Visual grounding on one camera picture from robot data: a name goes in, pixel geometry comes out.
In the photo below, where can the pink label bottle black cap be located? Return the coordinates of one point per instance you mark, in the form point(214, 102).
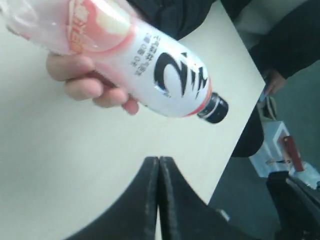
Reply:
point(157, 70)

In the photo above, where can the person's open hand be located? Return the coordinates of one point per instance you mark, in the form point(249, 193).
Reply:
point(83, 82)

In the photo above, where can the person in dark clothes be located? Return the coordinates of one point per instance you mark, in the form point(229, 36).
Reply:
point(282, 36)

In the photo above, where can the black chair edge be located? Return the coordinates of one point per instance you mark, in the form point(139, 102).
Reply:
point(297, 206)

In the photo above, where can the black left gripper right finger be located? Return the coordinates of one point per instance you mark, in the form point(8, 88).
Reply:
point(183, 214)

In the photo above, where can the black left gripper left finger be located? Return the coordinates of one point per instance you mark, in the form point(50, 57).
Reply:
point(133, 216)

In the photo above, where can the white box with red item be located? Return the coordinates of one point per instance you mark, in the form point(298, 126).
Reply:
point(278, 153)

